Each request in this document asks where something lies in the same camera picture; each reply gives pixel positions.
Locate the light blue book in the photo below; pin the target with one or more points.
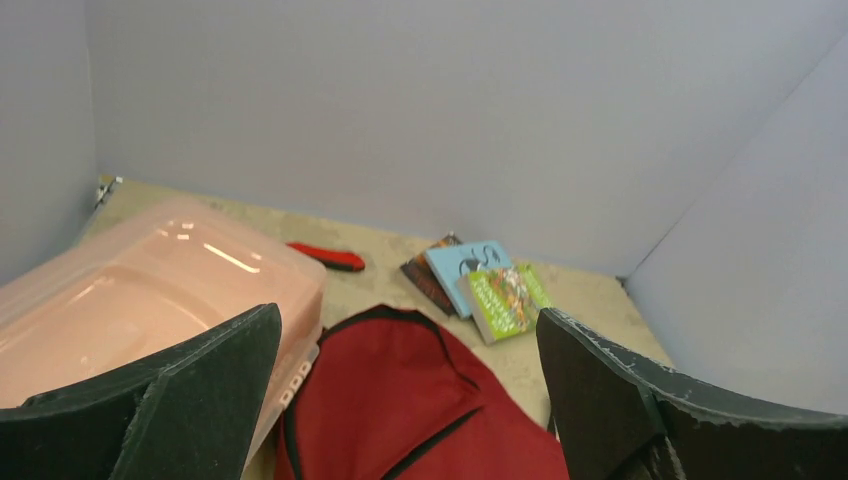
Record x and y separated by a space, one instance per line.
450 264

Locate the dark brown book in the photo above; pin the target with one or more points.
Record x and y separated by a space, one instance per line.
420 274

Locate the red student backpack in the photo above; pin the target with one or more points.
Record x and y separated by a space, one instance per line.
394 395

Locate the red utility knife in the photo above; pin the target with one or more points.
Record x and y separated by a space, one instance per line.
339 260

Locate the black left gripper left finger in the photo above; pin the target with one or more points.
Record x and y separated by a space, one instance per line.
186 412

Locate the pink translucent plastic storage box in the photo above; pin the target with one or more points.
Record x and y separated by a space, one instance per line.
162 276

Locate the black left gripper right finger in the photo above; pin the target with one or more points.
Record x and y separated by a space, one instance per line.
622 415

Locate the green illustrated book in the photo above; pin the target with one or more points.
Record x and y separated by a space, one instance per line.
504 302

